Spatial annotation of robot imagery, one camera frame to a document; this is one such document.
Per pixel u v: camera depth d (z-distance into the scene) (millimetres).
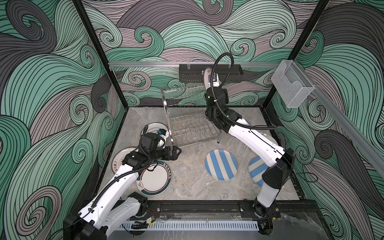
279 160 435
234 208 745
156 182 856
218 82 608
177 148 680
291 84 790
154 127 1069
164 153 657
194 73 933
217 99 503
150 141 563
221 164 883
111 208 440
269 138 1005
